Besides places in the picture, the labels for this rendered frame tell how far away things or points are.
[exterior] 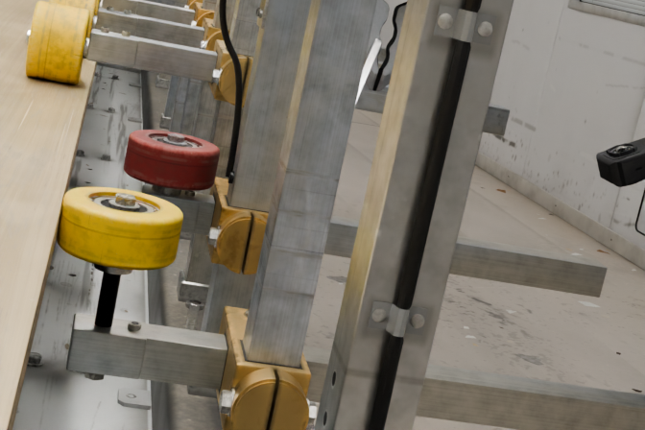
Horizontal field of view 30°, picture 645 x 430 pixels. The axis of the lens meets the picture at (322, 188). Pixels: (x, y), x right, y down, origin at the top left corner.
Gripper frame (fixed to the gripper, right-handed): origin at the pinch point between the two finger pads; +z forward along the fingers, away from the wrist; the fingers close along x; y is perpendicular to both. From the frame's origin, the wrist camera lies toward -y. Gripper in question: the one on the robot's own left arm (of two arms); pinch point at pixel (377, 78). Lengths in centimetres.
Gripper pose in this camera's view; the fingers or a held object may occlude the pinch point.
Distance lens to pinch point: 112.1
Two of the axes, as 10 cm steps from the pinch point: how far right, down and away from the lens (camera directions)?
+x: -9.7, -1.6, -1.7
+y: -1.3, -2.3, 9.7
